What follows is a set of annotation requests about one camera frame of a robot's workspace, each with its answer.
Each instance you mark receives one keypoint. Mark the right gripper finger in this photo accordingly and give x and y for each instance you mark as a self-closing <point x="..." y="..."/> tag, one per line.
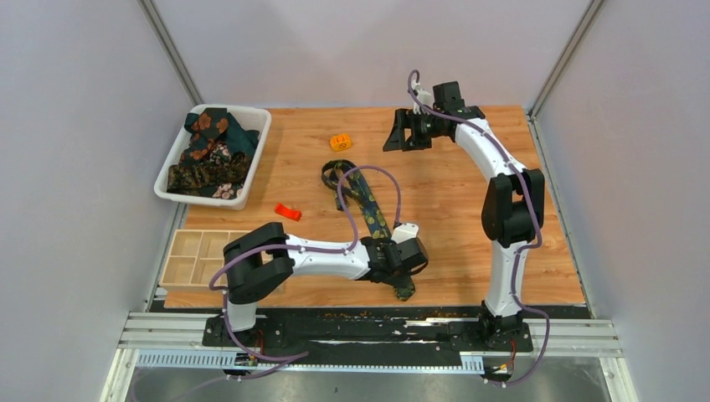
<point x="404" y="119"/>
<point x="397" y="141"/>

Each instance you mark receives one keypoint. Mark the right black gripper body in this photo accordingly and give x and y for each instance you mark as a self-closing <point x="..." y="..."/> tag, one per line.
<point x="426" y="127"/>

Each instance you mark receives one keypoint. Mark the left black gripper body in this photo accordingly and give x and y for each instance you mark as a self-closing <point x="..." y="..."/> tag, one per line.
<point x="401" y="275"/>

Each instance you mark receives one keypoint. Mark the navy yellow floral tie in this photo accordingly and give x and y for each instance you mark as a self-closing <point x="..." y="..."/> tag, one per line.
<point x="355" y="188"/>

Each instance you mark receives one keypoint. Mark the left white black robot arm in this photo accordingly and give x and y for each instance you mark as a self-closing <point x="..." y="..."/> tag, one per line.
<point x="257" y="263"/>

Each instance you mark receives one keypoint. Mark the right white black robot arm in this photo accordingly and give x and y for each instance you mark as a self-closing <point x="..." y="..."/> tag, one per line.
<point x="513" y="211"/>

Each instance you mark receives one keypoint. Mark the orange cube toy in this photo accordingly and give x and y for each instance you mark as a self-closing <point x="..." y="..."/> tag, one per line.
<point x="340" y="142"/>

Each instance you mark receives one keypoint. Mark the red plastic clip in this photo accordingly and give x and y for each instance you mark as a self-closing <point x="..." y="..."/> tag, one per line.
<point x="284" y="211"/>

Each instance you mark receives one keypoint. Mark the dark pink floral tie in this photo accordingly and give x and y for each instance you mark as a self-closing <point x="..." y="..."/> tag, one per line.
<point x="225" y="191"/>

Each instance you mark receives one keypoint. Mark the green orange floral tie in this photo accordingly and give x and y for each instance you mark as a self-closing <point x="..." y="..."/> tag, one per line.
<point x="215" y="137"/>

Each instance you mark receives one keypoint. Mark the dark brown patterned tie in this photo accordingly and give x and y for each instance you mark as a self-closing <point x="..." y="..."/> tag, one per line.
<point x="202" y="178"/>

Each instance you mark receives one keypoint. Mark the wooden compartment tray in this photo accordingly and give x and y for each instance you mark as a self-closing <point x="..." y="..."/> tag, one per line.
<point x="194" y="257"/>

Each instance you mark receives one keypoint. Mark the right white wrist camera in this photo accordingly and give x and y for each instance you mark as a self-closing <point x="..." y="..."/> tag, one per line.
<point x="423" y="98"/>

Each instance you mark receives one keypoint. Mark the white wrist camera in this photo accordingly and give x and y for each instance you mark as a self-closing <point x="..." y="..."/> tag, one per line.
<point x="404" y="231"/>
<point x="423" y="98"/>

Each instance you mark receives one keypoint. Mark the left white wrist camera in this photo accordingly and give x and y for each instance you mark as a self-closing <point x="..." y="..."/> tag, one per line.
<point x="404" y="231"/>

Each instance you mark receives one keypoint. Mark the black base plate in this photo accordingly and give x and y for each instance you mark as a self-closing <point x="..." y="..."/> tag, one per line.
<point x="393" y="336"/>

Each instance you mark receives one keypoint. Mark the aluminium rail frame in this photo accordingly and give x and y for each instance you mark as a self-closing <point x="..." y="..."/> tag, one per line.
<point x="200" y="340"/>

